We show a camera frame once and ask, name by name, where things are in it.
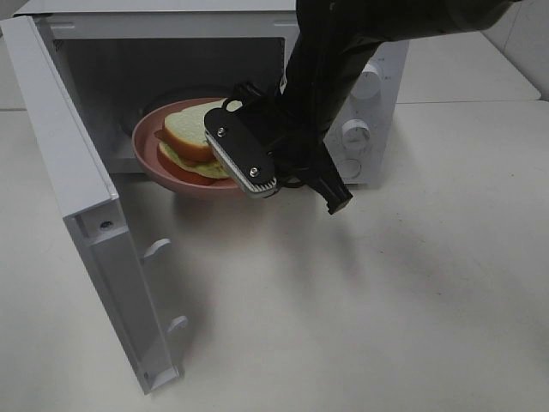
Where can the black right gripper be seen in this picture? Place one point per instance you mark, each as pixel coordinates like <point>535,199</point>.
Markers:
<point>299,157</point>

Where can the round white door button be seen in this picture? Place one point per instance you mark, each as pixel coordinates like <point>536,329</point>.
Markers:
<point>349,168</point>

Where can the sandwich with lettuce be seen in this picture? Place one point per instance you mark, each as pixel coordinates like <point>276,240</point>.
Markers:
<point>183,149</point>

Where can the pink round plate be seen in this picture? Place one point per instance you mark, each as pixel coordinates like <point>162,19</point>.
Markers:
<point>145,148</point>

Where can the white microwave door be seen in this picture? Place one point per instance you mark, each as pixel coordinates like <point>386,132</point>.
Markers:
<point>89,201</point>

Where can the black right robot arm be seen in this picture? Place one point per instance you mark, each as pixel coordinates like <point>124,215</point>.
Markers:
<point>338,38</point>

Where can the lower white timer knob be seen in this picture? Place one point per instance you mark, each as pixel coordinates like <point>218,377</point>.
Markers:
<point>355,135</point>

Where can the upper white power knob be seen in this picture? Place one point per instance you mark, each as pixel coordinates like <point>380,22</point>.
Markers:
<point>368,83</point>

